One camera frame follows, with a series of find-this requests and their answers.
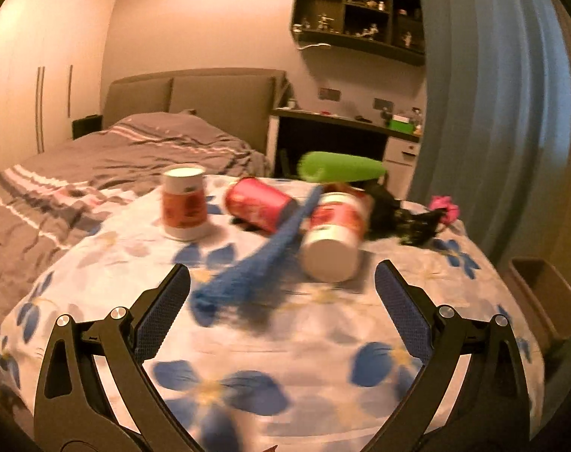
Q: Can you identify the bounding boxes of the grey upholstered headboard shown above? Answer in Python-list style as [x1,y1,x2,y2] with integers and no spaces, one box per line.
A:
[102,67,291,153]

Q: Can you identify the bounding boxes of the white wardrobe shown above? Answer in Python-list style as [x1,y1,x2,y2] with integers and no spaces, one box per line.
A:
[0,0,116,171]

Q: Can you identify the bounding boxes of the grey striped blanket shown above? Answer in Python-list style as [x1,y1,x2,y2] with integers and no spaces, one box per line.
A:
[0,112,270,323]

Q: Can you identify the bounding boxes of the green foam roll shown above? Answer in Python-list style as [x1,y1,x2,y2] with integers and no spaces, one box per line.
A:
[297,151,386,184]

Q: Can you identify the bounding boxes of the white drawer cabinet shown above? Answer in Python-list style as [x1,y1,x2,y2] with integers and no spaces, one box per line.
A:
[383,137,420,199]

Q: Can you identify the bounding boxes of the black nightstand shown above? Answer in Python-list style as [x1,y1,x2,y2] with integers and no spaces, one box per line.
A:
[72,115,103,140]

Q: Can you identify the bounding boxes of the blue knitted cloth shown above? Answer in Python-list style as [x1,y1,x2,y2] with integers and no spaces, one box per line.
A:
[189,185,323,327]

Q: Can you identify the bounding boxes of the blue curtain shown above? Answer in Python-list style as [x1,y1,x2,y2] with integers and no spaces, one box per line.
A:
[410,0,571,263]

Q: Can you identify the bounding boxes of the green box on desk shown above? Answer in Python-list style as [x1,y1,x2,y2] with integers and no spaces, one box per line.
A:
[388,115,415,135]

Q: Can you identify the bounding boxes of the dark desk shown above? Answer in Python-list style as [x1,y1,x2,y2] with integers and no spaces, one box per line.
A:
[267,108,420,180]

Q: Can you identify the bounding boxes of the red paper cup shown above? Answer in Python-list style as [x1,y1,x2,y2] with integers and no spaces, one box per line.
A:
[223,177,298,234]

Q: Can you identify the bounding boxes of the dark wall shelf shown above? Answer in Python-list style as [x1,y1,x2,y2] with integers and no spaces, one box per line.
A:
[291,0,425,66]

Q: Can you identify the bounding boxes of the brown trash bin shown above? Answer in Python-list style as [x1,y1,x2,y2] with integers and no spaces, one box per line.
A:
[503,257,571,355]

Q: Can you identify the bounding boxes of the pink plastic bag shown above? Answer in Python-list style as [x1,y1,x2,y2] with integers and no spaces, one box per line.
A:
[428,196,460,226]

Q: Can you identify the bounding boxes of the white orange cup upright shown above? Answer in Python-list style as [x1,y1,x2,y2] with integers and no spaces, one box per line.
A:
[161,163,209,242]

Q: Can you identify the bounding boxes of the floral bed sheet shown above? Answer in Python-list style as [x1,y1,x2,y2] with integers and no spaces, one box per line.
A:
[0,173,547,452]

